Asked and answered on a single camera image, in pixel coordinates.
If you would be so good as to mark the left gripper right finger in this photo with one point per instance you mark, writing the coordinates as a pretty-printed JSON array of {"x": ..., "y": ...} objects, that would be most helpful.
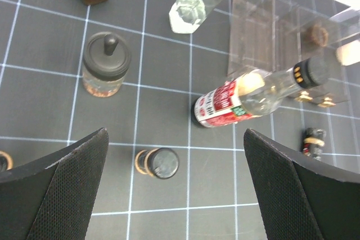
[{"x": 300, "y": 197}]

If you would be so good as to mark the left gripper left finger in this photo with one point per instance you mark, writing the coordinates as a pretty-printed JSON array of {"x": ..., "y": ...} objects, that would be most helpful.
[{"x": 53, "y": 197}]

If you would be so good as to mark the white powder shaker jar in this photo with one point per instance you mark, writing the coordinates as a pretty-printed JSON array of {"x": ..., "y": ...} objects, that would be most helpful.
[{"x": 349, "y": 54}]

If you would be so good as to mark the lying small spice bottle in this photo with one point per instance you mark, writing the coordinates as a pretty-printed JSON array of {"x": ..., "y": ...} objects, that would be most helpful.
[{"x": 313, "y": 142}]

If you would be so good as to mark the small spice bottle left edge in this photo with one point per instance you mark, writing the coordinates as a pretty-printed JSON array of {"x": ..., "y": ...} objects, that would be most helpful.
[{"x": 6, "y": 161}]

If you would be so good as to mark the red label soy bottle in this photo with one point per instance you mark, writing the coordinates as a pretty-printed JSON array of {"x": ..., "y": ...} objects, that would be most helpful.
[{"x": 256, "y": 93}]

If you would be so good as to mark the small upright spice bottle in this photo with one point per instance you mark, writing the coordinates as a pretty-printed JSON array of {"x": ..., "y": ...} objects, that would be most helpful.
[{"x": 161, "y": 163}]

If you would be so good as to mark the glass jar black lid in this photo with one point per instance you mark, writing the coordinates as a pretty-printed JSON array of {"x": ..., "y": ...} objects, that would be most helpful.
[{"x": 106, "y": 61}]

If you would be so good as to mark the clear acrylic organizer rack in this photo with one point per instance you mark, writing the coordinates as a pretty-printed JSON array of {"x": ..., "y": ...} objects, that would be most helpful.
[{"x": 274, "y": 35}]

